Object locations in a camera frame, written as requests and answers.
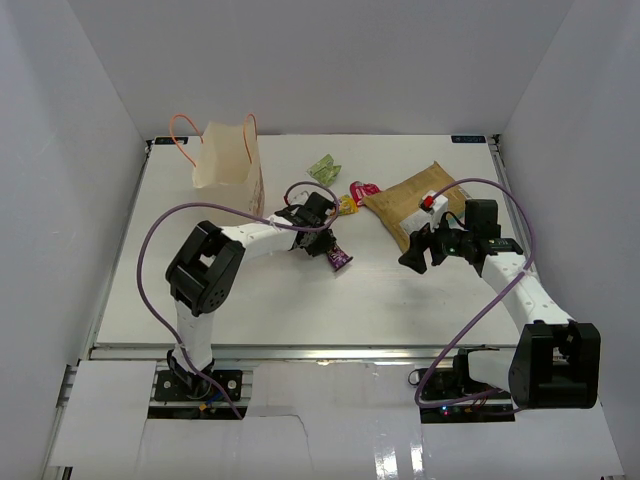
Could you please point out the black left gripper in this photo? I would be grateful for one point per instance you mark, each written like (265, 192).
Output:
(326, 242)

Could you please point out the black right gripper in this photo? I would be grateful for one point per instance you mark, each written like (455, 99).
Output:
(420, 242)

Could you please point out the brown purple M&M's packet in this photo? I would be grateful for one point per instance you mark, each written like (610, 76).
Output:
(338, 258)

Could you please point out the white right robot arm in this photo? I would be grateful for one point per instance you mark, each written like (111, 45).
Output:
(555, 364)

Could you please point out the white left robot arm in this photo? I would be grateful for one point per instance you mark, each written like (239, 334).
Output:
(202, 274)

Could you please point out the large brown kraft snack bag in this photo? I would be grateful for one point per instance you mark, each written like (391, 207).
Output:
(398, 207)

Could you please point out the yellow M&M's packet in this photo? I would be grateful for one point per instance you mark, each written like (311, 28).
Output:
(347, 205)

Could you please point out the pink red snack packet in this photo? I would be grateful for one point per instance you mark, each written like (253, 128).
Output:
(359, 191)

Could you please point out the green crumpled snack packet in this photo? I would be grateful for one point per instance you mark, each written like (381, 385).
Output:
(325, 171)

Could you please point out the blue right corner label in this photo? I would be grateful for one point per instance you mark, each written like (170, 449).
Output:
(468, 139)

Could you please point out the blue corner label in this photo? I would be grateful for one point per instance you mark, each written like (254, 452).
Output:
(468, 139)
(168, 140)

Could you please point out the blue left corner label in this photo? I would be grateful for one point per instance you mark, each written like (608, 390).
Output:
(168, 140)

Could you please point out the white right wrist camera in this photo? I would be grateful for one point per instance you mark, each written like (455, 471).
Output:
(434, 205)

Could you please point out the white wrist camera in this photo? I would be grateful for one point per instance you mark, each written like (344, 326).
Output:
(296, 214)
(434, 205)

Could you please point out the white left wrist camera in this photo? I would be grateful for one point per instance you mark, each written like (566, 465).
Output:
(296, 214)

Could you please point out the cream paper bag orange handles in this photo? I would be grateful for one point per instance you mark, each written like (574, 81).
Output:
(227, 168)

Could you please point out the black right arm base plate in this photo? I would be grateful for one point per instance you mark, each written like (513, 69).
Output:
(444, 385)

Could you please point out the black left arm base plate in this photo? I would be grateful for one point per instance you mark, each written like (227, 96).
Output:
(168, 389)

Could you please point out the aluminium front rail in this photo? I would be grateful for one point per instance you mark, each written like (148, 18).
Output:
(322, 353)

